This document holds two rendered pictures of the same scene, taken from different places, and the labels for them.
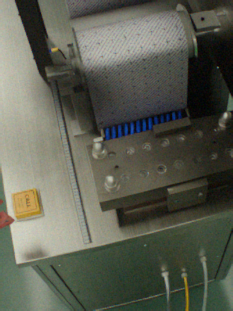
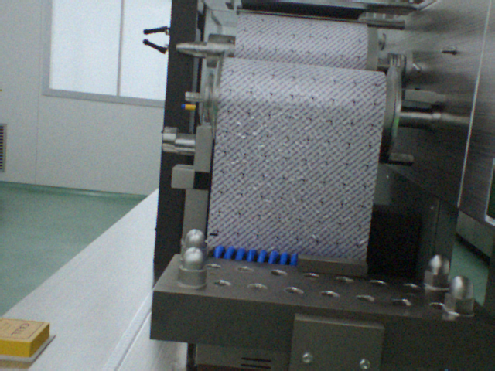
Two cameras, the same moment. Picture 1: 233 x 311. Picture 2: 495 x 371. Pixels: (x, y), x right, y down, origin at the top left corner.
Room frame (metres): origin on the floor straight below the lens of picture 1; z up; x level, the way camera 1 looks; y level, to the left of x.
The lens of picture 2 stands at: (-0.16, -0.09, 1.26)
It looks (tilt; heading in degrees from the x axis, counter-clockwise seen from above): 9 degrees down; 3
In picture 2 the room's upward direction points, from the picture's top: 6 degrees clockwise
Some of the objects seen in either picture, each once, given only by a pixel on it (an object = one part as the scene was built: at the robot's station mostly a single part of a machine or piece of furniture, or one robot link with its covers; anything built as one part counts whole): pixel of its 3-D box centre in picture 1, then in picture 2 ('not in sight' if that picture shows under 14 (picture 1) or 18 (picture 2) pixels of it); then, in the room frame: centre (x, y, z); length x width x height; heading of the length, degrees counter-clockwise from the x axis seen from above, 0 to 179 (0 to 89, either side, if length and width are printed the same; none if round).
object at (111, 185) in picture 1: (111, 181); (192, 265); (0.54, 0.01, 1.05); 0.04 x 0.04 x 0.04
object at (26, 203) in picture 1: (26, 203); (14, 337); (0.60, 0.25, 0.91); 0.07 x 0.07 x 0.02; 3
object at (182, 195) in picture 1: (187, 196); (333, 367); (0.50, -0.16, 0.96); 0.10 x 0.03 x 0.11; 93
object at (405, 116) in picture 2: (202, 30); (413, 117); (0.78, -0.27, 1.25); 0.07 x 0.04 x 0.04; 93
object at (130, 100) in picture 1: (141, 99); (291, 202); (0.71, -0.10, 1.11); 0.23 x 0.01 x 0.18; 93
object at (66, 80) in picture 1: (73, 98); (188, 219); (0.80, 0.07, 1.05); 0.06 x 0.05 x 0.31; 93
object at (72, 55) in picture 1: (74, 58); (212, 98); (0.77, 0.04, 1.25); 0.07 x 0.02 x 0.07; 3
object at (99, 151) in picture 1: (98, 148); (195, 245); (0.64, 0.03, 1.05); 0.04 x 0.04 x 0.04
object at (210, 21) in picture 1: (204, 20); (421, 95); (0.78, -0.27, 1.28); 0.06 x 0.05 x 0.02; 93
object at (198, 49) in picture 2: not in sight; (192, 49); (1.01, 0.12, 1.33); 0.06 x 0.03 x 0.03; 93
